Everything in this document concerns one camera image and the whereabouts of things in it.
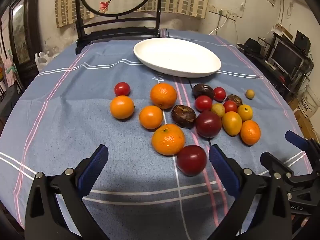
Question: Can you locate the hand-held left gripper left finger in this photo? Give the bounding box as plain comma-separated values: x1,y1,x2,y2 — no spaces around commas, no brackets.
24,144,110,240

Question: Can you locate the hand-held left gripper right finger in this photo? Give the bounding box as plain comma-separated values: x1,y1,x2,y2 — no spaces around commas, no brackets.
207,144,293,240

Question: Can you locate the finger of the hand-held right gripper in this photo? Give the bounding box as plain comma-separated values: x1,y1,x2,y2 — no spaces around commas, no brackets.
285,130,320,165
260,152,295,178

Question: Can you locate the dark red plum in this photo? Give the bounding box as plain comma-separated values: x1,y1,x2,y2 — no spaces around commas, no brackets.
195,111,222,138
176,145,207,177

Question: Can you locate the mandarin orange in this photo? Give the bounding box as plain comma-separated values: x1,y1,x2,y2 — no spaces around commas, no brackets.
139,105,164,130
151,124,186,156
240,120,261,146
150,83,177,110

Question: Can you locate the oval yellow-orange kumquat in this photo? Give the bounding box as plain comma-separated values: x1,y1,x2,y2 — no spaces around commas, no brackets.
222,111,243,137

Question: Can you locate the small yellow lemon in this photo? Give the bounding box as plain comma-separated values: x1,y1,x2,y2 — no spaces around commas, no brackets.
237,104,253,122

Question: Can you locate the wrinkled brown passion fruit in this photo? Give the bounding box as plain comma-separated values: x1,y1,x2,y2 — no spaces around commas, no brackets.
192,83,215,100
171,105,197,129

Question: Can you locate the smooth round orange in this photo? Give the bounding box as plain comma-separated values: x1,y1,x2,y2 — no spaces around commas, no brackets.
110,95,135,120

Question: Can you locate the small brown passion fruit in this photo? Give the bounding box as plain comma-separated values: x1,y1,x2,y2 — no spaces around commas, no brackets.
225,94,243,107

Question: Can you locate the red cherry tomato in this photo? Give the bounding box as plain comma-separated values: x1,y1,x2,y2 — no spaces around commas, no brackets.
223,100,238,113
195,95,213,112
114,82,131,97
213,87,227,102

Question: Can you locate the white oval plate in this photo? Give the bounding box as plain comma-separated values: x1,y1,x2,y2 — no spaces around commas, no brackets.
133,38,222,78

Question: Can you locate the white bucket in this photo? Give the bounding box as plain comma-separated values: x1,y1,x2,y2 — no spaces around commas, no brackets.
297,85,320,119

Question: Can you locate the small pale yellow plum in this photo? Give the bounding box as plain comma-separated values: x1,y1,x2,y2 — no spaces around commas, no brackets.
211,103,226,118

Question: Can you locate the black desk rack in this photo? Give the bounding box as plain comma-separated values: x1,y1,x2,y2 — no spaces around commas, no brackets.
250,32,314,93

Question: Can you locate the computer monitor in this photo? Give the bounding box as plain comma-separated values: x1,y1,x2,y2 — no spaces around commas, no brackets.
269,40,304,73

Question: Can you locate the black speaker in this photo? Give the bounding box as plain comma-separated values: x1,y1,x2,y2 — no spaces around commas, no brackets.
294,30,312,55

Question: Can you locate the black hat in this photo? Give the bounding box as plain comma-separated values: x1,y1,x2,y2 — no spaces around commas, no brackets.
237,38,265,58

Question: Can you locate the white plastic bag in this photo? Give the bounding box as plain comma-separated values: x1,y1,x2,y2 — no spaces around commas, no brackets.
35,51,57,72

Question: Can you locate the white power strip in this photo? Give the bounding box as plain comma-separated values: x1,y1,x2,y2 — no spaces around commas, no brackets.
220,9,237,20

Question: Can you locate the dark framed painting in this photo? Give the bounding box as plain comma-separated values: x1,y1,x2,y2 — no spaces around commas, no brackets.
9,0,38,73

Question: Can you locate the white power cable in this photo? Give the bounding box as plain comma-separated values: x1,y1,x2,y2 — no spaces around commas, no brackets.
209,12,235,35

